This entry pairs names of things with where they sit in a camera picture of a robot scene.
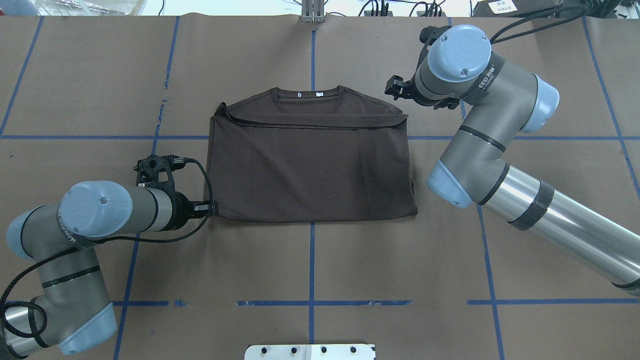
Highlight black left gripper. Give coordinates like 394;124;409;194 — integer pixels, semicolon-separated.
173;194;218;231

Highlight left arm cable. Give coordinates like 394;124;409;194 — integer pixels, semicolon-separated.
0;157;216;358

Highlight aluminium frame post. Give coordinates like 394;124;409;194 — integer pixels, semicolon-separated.
297;0;326;23

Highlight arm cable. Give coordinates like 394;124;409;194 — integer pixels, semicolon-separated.
0;157;216;358
489;6;591;45

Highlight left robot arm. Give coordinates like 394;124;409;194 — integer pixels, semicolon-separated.
1;180;217;360

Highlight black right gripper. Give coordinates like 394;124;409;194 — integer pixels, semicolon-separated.
384;75;426;106

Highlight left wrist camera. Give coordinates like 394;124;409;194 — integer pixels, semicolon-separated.
134;154;197;194

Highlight black box with label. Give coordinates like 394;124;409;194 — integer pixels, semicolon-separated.
471;0;563;18

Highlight brown t-shirt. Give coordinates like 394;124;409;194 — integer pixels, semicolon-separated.
206;86;418;223

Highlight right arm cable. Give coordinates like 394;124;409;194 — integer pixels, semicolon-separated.
489;6;591;45

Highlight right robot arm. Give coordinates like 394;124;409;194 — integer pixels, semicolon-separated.
385;24;640;297

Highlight white camera pedestal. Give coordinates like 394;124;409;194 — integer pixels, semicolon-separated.
244;343;377;360

